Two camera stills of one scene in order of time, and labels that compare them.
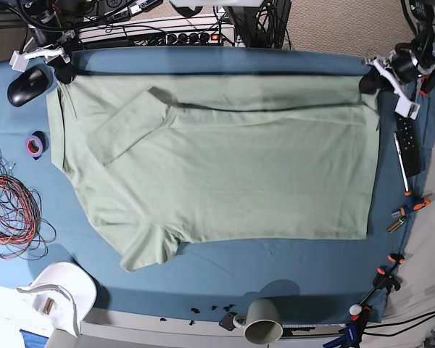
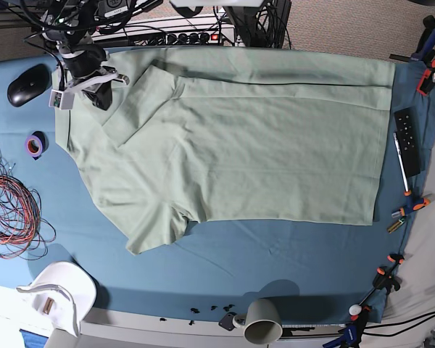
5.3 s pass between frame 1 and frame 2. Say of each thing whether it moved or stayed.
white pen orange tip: stayed
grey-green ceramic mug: stayed
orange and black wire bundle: stayed
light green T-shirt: moved
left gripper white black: moved
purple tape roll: stayed
